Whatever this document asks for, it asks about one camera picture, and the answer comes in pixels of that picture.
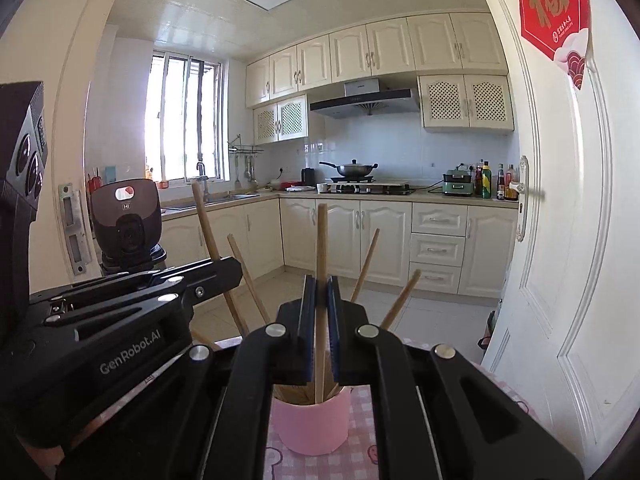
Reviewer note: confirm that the window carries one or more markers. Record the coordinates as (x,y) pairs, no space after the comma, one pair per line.
(185,120)

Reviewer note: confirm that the black camera on tripod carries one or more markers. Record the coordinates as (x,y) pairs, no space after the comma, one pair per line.
(127,220)

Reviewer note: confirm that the cream base cabinets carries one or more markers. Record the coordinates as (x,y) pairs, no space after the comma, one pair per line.
(390,240)

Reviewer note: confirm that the dark sauce bottle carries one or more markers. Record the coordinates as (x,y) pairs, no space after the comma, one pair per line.
(500,185)

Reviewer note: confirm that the green electric cooker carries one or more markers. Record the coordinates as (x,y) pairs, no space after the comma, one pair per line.
(457,182)

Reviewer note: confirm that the green yellow bottle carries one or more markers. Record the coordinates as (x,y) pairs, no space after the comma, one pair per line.
(486,182)

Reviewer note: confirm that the metal lock strike plate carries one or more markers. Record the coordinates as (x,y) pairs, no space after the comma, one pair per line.
(75,230)

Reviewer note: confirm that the red diamond wall poster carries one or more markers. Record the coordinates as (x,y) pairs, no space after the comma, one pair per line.
(550,5)

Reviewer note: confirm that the cream lattice-door cabinet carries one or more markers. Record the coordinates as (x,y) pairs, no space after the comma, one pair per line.
(465,105)
(280,120)

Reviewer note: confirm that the steel range hood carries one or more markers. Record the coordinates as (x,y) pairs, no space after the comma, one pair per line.
(365,102)

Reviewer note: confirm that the cream upper wall cabinets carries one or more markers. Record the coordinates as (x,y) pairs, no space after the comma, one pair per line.
(390,52)

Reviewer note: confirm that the steel sink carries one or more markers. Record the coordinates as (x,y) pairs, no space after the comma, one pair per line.
(220,201)

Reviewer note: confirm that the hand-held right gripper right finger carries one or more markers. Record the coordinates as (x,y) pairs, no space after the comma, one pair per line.
(336,330)

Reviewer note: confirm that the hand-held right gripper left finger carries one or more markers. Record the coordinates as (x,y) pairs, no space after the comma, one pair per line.
(310,330)

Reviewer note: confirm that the amber bottle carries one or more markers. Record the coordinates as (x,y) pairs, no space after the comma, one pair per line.
(511,185)

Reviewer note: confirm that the gas stove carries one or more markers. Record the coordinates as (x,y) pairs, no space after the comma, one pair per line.
(370,187)

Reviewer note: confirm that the bunch of wooden chopsticks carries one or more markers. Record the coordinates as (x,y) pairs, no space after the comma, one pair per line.
(210,230)

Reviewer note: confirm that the white door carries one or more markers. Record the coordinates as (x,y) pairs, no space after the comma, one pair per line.
(565,260)

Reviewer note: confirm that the black kettle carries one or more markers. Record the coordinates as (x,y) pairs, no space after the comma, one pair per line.
(308,177)

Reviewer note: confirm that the single wooden chopstick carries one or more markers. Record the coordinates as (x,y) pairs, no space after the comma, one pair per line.
(322,240)

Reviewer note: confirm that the steel faucet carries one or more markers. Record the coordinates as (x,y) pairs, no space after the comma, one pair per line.
(201,175)

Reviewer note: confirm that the steel wok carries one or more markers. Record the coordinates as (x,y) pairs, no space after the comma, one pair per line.
(352,170)

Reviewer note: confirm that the hanging utensil rack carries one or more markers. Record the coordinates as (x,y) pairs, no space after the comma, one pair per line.
(245,152)

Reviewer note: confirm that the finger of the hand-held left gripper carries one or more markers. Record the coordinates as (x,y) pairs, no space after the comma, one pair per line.
(125,280)
(220,272)

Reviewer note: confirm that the dark bag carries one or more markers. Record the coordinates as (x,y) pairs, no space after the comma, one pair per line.
(487,332)

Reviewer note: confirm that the pink cup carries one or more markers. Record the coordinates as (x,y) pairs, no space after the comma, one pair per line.
(310,425)

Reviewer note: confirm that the red-capped dark bottle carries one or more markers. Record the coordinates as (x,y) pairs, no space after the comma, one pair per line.
(478,180)

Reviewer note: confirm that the red box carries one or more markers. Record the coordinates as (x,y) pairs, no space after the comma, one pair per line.
(291,185)

